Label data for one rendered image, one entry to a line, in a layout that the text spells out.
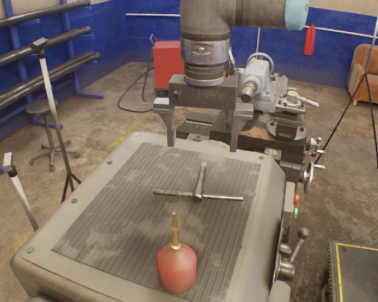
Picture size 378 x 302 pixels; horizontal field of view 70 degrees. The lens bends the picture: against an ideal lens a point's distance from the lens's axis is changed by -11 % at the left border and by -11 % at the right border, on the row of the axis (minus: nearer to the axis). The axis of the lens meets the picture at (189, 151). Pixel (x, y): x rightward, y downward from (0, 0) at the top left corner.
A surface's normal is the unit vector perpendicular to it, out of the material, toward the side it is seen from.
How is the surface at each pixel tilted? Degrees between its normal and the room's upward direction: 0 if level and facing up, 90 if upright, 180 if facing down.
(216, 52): 90
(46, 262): 0
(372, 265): 0
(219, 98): 90
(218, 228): 0
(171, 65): 90
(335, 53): 90
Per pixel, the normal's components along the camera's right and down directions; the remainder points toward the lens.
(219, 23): 0.44, 0.49
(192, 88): -0.16, 0.54
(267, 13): -0.16, 0.77
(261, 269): 0.67, -0.47
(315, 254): 0.00, -0.84
